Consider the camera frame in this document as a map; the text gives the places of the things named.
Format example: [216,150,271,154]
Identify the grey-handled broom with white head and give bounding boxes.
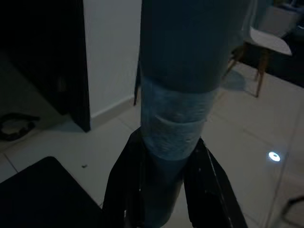
[137,0,252,228]

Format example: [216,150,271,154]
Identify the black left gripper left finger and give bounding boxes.
[102,129,152,228]

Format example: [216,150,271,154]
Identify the black partition panel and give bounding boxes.
[0,0,91,133]

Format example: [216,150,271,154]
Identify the black ring-shaped object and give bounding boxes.
[0,113,40,143]

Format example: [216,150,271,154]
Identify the white chair with wooden legs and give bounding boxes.
[225,25,293,98]

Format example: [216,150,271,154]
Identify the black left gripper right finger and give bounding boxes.
[184,137,247,228]

